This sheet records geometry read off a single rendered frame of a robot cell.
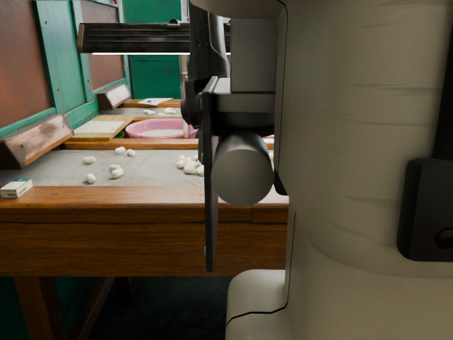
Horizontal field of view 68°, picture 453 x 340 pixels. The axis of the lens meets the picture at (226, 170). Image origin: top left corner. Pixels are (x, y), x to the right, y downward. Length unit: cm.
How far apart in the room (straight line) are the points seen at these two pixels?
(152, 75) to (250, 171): 350
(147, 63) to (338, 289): 359
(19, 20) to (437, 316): 109
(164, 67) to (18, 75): 270
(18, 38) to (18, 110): 19
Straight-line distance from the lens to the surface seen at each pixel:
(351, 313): 19
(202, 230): 72
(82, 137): 119
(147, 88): 375
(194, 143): 108
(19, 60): 109
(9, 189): 84
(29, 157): 95
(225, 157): 23
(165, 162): 99
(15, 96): 105
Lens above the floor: 108
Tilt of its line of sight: 22 degrees down
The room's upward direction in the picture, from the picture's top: straight up
